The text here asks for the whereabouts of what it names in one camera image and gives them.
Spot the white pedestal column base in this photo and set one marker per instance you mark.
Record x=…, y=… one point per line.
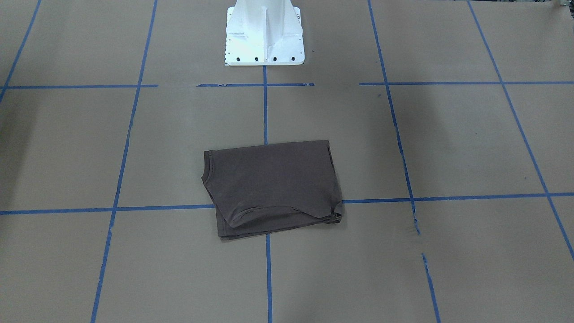
x=264, y=32

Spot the dark brown t-shirt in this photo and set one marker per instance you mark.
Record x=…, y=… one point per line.
x=265, y=189

